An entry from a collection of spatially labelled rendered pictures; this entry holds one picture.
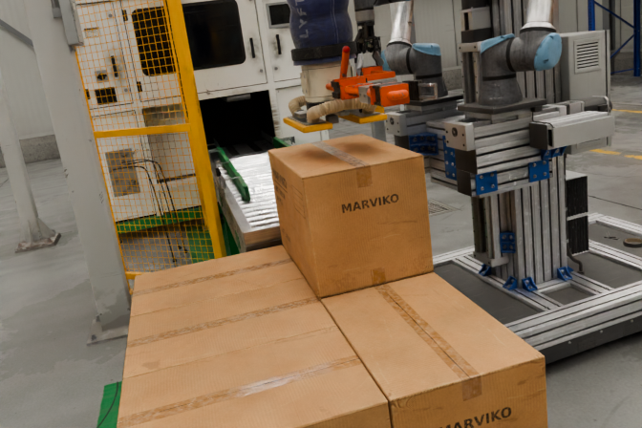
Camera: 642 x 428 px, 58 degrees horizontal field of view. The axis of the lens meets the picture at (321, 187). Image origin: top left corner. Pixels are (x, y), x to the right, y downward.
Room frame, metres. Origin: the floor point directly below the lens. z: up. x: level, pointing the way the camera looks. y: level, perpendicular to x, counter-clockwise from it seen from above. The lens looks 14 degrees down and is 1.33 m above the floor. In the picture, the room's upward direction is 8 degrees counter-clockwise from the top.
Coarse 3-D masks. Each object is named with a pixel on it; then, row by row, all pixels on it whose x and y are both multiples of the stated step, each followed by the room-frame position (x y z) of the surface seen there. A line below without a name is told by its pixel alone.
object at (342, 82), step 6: (342, 78) 1.85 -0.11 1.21; (348, 78) 1.86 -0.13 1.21; (354, 78) 1.78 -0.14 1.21; (360, 78) 1.78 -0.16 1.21; (366, 78) 1.80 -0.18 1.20; (336, 84) 1.78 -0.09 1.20; (342, 84) 1.77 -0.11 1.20; (348, 84) 1.78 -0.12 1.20; (336, 90) 1.81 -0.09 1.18; (342, 90) 1.77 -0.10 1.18; (336, 96) 1.79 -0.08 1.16; (342, 96) 1.77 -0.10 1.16; (348, 96) 1.78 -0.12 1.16; (354, 96) 1.78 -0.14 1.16
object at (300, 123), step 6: (306, 114) 1.97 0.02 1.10; (288, 120) 2.10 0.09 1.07; (294, 120) 2.06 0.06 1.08; (300, 120) 2.00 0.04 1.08; (306, 120) 1.98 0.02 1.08; (324, 120) 1.92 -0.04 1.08; (294, 126) 1.99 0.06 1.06; (300, 126) 1.91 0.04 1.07; (306, 126) 1.88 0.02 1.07; (312, 126) 1.87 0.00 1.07; (318, 126) 1.88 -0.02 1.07; (324, 126) 1.88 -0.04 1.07; (330, 126) 1.89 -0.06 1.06; (306, 132) 1.87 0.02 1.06
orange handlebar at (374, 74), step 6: (372, 72) 2.35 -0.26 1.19; (378, 72) 2.28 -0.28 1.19; (384, 72) 2.22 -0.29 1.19; (390, 72) 2.15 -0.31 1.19; (372, 78) 2.13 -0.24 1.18; (378, 78) 2.14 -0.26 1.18; (384, 78) 2.15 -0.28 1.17; (330, 84) 1.94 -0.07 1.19; (354, 84) 1.73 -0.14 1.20; (360, 84) 1.70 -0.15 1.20; (366, 84) 1.69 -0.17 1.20; (348, 90) 1.73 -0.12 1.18; (354, 90) 1.67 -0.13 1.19; (402, 90) 1.43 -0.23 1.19; (390, 96) 1.43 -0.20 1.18; (396, 96) 1.42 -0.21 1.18; (402, 96) 1.42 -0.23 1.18
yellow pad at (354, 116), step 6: (354, 114) 2.00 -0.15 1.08; (360, 114) 1.98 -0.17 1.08; (372, 114) 1.95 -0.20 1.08; (378, 114) 1.95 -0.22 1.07; (384, 114) 1.94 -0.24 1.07; (354, 120) 1.95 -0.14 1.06; (360, 120) 1.91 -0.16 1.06; (366, 120) 1.91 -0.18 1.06; (372, 120) 1.92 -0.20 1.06; (378, 120) 1.93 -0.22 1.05
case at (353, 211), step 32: (288, 160) 2.02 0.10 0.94; (320, 160) 1.94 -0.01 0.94; (352, 160) 1.87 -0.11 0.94; (384, 160) 1.80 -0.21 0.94; (416, 160) 1.81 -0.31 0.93; (288, 192) 2.00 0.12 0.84; (320, 192) 1.73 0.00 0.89; (352, 192) 1.76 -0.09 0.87; (384, 192) 1.78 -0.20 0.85; (416, 192) 1.81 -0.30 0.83; (288, 224) 2.10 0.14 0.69; (320, 224) 1.73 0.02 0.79; (352, 224) 1.76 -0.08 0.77; (384, 224) 1.78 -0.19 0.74; (416, 224) 1.80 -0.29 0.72; (320, 256) 1.73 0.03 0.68; (352, 256) 1.75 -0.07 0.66; (384, 256) 1.78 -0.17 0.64; (416, 256) 1.80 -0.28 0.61; (320, 288) 1.73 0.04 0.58; (352, 288) 1.75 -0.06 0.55
